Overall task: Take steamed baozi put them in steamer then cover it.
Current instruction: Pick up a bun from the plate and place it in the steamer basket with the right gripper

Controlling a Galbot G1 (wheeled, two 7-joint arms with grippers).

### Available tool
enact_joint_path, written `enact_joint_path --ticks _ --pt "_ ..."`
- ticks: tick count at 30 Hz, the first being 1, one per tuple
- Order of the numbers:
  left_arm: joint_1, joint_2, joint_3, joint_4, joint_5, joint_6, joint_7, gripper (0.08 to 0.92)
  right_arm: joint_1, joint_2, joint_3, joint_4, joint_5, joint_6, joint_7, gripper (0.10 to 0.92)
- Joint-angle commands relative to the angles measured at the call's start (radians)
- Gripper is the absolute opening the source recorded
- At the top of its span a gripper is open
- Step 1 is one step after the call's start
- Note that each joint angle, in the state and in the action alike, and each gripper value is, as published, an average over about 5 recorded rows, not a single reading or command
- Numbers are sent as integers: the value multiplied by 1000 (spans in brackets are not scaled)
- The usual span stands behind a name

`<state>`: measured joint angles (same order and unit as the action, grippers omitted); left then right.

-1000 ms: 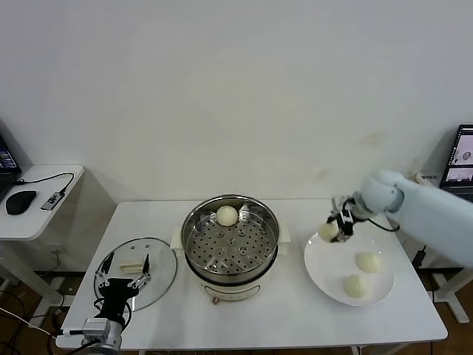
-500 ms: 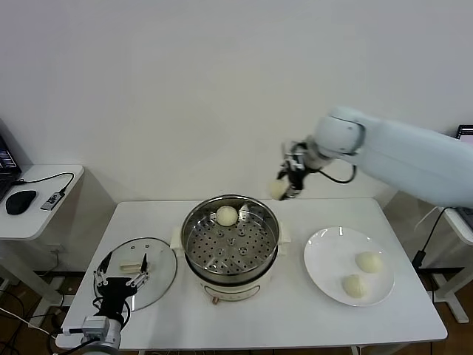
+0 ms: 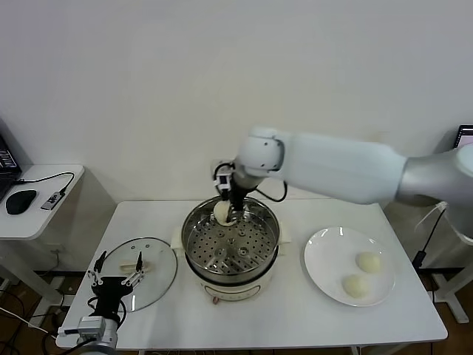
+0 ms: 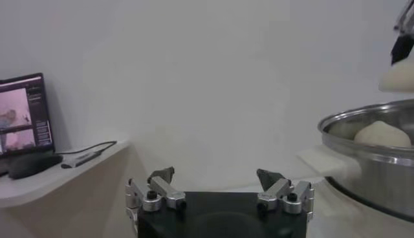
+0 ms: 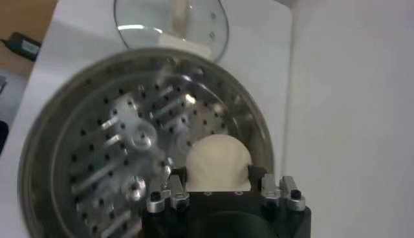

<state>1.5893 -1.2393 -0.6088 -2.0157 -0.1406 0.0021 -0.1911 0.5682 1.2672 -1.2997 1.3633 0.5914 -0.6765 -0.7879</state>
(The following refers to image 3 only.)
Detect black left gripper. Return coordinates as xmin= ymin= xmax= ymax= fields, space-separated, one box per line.
xmin=87 ymin=251 xmax=146 ymax=322

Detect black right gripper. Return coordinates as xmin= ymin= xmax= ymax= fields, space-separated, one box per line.
xmin=228 ymin=173 xmax=260 ymax=224

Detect white steamed baozi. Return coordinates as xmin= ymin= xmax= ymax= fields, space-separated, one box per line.
xmin=213 ymin=200 xmax=234 ymax=228
xmin=341 ymin=274 xmax=371 ymax=300
xmin=355 ymin=251 xmax=382 ymax=275

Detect round glass pot lid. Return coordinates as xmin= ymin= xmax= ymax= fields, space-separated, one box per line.
xmin=94 ymin=237 xmax=180 ymax=313

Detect perforated steel steamer basket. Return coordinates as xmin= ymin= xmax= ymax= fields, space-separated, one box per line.
xmin=182 ymin=195 xmax=280 ymax=280

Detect cream electric cooking pot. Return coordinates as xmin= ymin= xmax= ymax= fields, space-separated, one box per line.
xmin=171 ymin=220 xmax=293 ymax=305

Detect small grey usb hub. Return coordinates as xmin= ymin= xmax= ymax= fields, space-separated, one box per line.
xmin=41 ymin=192 xmax=65 ymax=213

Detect white side table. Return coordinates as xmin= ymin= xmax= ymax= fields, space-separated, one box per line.
xmin=0 ymin=164 xmax=86 ymax=330
xmin=424 ymin=201 xmax=473 ymax=327

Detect large white round plate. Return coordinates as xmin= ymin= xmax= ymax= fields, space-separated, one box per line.
xmin=304 ymin=226 xmax=396 ymax=308

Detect black computer mouse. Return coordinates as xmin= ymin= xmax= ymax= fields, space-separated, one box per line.
xmin=5 ymin=189 xmax=38 ymax=216

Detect black laptop dark screen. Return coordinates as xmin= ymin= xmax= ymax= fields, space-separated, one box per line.
xmin=0 ymin=118 xmax=24 ymax=205

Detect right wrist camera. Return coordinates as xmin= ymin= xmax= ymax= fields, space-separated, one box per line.
xmin=213 ymin=162 xmax=234 ymax=195

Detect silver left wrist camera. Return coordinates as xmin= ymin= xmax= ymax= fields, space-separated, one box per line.
xmin=57 ymin=316 xmax=109 ymax=339

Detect black floor cables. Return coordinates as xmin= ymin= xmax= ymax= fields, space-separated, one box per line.
xmin=0 ymin=286 xmax=41 ymax=355

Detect white cable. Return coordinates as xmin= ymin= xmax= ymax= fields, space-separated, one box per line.
xmin=0 ymin=307 xmax=57 ymax=337
xmin=414 ymin=202 xmax=449 ymax=232

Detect black usb hub cable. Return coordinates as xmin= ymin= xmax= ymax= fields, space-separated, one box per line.
xmin=14 ymin=171 xmax=77 ymax=195

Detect black cable with power adapter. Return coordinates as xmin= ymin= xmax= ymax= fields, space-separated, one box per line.
xmin=412 ymin=209 xmax=449 ymax=268

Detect grey laptop with camera views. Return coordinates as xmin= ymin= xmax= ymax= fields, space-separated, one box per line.
xmin=454 ymin=124 xmax=473 ymax=149

